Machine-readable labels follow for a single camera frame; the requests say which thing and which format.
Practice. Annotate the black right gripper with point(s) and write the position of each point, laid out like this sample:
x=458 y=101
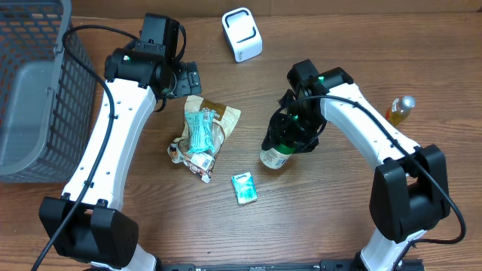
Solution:
x=281 y=131

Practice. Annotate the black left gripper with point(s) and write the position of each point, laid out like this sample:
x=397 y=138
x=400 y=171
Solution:
x=188 y=82

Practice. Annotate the green lid glass jar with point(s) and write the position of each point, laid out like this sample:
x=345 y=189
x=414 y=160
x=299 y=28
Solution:
x=275 y=156

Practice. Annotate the teal wipes packet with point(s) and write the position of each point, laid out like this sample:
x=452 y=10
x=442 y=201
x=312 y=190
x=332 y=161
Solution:
x=200 y=131

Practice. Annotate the brown Panera snack bag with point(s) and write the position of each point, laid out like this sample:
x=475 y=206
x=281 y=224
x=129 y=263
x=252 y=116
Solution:
x=225 y=120

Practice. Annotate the green white tissue pack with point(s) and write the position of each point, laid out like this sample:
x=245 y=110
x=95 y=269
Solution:
x=244 y=188

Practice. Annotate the small brown snack packet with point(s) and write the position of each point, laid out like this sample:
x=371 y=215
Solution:
x=201 y=164

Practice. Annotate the yellow drink bottle silver cap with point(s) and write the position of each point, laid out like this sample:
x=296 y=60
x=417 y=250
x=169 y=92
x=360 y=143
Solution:
x=400 y=109

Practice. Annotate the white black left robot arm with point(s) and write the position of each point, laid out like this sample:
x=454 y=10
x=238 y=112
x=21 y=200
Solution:
x=86 y=222

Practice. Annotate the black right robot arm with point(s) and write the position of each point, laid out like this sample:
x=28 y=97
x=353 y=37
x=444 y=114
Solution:
x=409 y=194

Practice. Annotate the white black barcode scanner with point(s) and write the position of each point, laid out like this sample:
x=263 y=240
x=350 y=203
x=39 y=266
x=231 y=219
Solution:
x=242 y=34

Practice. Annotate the grey plastic mesh basket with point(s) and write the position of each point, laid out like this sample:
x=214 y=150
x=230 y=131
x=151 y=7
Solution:
x=46 y=95

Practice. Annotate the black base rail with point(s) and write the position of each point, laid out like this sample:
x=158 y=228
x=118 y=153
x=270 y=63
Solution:
x=263 y=267

